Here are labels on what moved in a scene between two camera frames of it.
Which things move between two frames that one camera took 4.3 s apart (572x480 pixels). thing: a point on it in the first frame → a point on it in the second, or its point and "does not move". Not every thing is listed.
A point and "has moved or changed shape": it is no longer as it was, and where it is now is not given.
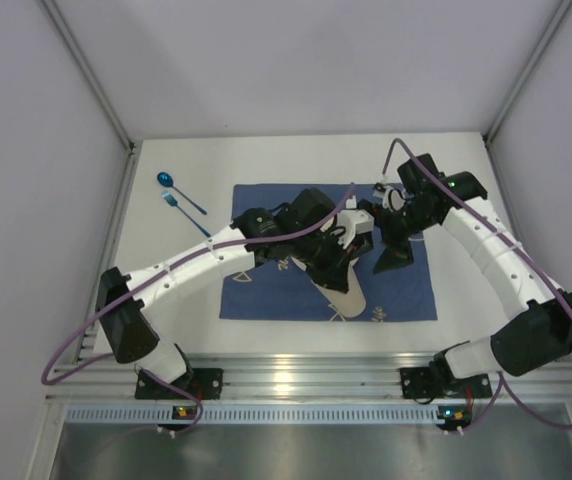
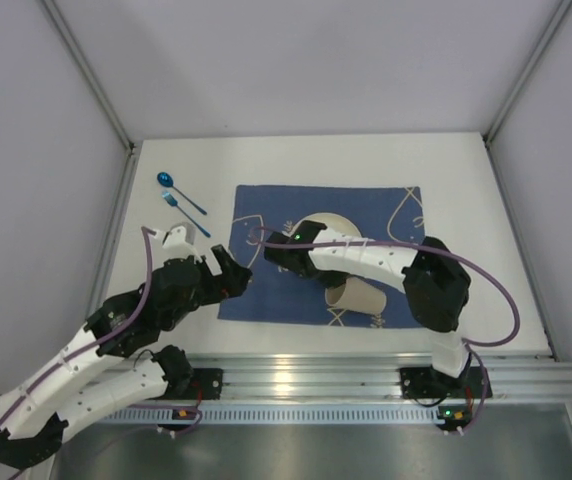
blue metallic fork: x=174 y=203 does not move
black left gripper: x=327 y=259 → x=214 y=279
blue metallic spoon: x=167 y=180 does not move
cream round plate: x=352 y=303 has moved or changed shape
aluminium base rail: x=88 y=376 does not move
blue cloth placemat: x=282 y=290 does not move
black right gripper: x=396 y=235 → x=280 y=257
